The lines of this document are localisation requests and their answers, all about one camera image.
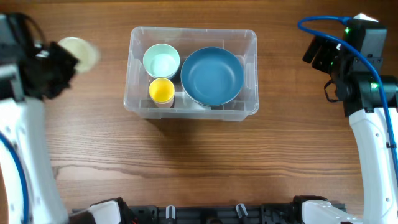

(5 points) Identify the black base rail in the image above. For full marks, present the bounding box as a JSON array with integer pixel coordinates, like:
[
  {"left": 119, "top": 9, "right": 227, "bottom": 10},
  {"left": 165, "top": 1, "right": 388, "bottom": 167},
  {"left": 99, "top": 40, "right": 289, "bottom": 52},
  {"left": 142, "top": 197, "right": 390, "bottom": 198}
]
[{"left": 130, "top": 203, "right": 303, "bottom": 224}]

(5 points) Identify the yellow cup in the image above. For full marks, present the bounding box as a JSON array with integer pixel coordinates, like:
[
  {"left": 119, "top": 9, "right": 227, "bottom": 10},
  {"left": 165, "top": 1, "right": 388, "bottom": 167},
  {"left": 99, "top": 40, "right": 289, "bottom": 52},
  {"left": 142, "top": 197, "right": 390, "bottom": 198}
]
[{"left": 149, "top": 78, "right": 175, "bottom": 104}]

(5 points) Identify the left blue cable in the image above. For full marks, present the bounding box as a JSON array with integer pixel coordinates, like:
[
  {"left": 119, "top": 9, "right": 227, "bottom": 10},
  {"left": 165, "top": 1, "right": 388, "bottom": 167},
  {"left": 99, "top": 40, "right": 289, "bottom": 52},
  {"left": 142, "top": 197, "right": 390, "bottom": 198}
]
[{"left": 0, "top": 132, "right": 30, "bottom": 224}]

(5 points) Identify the pale green cup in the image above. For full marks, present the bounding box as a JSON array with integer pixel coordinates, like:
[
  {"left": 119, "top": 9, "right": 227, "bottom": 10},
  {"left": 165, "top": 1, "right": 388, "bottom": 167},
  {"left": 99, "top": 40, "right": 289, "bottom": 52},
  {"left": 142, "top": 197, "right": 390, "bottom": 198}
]
[{"left": 58, "top": 37, "right": 101, "bottom": 73}]

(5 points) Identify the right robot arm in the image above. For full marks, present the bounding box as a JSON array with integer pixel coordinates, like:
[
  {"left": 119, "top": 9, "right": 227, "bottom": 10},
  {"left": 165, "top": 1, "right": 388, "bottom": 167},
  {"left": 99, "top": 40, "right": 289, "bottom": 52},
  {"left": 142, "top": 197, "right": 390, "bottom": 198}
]
[{"left": 298, "top": 16, "right": 397, "bottom": 223}]

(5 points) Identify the right blue cable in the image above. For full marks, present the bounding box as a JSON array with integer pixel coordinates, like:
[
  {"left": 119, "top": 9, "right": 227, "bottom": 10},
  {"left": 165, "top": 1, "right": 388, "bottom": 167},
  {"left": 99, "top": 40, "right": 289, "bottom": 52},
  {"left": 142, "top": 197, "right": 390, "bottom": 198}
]
[{"left": 297, "top": 16, "right": 398, "bottom": 181}]

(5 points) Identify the mint green small bowl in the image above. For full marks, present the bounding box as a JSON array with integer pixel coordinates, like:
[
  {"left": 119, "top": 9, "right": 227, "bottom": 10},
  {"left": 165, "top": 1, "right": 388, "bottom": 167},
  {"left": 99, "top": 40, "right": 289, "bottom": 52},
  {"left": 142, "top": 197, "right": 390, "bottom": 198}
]
[{"left": 143, "top": 44, "right": 181, "bottom": 79}]

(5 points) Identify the blue cable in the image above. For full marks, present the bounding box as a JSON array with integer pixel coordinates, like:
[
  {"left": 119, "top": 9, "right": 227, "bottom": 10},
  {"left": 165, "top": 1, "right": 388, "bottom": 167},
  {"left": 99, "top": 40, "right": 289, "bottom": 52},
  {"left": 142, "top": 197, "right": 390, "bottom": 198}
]
[
  {"left": 297, "top": 16, "right": 398, "bottom": 181},
  {"left": 0, "top": 132, "right": 30, "bottom": 224}
]

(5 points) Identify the pink cup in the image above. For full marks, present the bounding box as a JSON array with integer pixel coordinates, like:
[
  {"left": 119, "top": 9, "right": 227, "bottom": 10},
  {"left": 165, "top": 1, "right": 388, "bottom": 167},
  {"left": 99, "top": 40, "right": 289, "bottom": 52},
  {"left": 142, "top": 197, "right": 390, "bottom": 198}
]
[{"left": 154, "top": 98, "right": 174, "bottom": 108}]

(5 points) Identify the cream bowl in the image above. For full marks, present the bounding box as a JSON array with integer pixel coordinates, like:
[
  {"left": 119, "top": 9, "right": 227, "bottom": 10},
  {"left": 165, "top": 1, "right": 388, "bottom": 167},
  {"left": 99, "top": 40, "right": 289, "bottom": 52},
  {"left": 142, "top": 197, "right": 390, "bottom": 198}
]
[{"left": 185, "top": 90, "right": 239, "bottom": 107}]

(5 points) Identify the blue bowl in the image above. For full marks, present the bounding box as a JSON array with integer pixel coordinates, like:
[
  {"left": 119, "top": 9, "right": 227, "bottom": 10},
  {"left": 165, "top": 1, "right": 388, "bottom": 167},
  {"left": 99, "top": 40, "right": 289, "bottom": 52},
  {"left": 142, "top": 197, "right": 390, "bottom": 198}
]
[{"left": 180, "top": 47, "right": 244, "bottom": 106}]

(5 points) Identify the clear plastic storage bin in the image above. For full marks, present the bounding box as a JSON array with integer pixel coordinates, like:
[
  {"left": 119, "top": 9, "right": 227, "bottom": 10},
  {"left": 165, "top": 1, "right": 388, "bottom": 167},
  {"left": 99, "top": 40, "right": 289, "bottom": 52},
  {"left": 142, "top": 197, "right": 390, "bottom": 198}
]
[{"left": 124, "top": 27, "right": 259, "bottom": 121}]

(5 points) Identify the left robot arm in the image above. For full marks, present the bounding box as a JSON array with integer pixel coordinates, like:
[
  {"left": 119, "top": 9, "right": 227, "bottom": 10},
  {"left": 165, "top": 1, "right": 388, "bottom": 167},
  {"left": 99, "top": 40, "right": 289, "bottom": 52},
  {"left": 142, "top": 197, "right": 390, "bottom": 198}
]
[{"left": 1, "top": 13, "right": 133, "bottom": 223}]

